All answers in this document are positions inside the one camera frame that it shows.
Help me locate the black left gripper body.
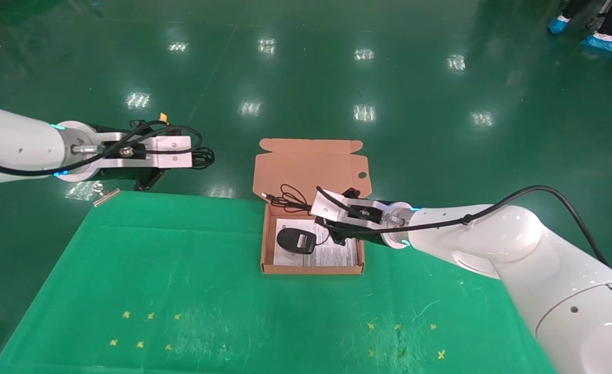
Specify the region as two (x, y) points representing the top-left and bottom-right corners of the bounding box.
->
(89, 124), (162, 183)

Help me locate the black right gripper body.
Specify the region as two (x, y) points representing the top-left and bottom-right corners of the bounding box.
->
(325, 196), (390, 246)

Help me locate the black wired computer mouse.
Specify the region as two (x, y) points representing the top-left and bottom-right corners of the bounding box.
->
(260, 183), (334, 256)

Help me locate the black data cable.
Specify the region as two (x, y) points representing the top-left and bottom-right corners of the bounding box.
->
(190, 146), (216, 170)

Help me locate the open orange cardboard box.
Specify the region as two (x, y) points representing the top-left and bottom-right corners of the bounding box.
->
(252, 138), (373, 275)

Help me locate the white printed paper sheet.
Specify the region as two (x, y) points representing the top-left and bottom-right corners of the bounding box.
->
(273, 218), (360, 268)

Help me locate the metal binder clip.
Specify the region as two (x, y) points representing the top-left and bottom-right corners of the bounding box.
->
(92, 187), (121, 208)

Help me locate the green table mat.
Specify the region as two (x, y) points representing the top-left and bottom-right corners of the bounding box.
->
(0, 190), (558, 374)

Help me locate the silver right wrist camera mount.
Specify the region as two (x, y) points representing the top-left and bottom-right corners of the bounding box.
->
(310, 189), (406, 230)

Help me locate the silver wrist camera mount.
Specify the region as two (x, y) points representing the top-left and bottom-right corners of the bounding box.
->
(71, 132), (193, 172)
(310, 189), (406, 230)

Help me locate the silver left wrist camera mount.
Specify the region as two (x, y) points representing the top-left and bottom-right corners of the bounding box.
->
(71, 132), (193, 172)

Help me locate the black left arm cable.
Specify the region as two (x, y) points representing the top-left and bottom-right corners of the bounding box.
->
(0, 120), (203, 178)

